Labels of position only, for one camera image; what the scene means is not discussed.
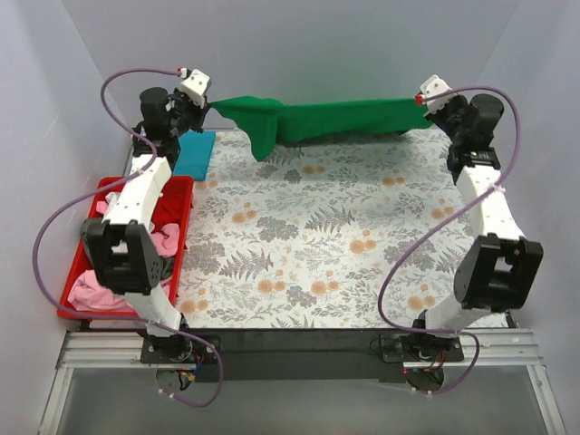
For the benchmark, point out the green t shirt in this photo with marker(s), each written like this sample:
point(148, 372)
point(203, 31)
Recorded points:
point(266, 121)

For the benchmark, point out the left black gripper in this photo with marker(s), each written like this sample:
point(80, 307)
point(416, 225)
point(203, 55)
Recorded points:
point(198, 112)

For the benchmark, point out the red garment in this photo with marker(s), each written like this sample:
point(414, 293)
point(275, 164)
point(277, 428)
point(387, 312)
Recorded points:
point(173, 207)

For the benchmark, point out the folded teal t shirt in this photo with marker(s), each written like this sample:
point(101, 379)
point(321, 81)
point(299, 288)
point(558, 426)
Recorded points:
point(195, 154)

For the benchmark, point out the floral tablecloth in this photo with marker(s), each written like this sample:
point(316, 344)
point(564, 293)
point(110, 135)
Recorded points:
point(332, 234)

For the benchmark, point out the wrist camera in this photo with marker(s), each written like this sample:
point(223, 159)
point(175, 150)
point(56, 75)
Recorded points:
point(434, 94)
point(195, 84)

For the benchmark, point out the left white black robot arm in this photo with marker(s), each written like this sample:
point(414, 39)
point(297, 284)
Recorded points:
point(120, 245)

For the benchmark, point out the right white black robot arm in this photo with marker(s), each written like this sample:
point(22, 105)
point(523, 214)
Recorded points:
point(499, 269)

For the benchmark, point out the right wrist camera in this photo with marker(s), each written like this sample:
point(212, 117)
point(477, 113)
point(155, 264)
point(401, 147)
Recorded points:
point(434, 94)

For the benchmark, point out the white garment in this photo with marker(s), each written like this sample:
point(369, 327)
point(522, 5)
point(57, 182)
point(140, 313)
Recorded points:
point(111, 197)

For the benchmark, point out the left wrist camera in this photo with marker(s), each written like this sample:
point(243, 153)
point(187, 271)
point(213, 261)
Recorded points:
point(195, 84)

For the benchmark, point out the pink garment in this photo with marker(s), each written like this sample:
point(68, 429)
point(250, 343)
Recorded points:
point(87, 295)

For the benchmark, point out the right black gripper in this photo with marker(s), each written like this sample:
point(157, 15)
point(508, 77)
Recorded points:
point(440, 112)

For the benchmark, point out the aluminium rail frame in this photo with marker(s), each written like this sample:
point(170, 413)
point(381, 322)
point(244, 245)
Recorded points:
point(499, 347)

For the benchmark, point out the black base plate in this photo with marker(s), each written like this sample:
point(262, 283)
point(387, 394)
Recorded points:
point(303, 354)

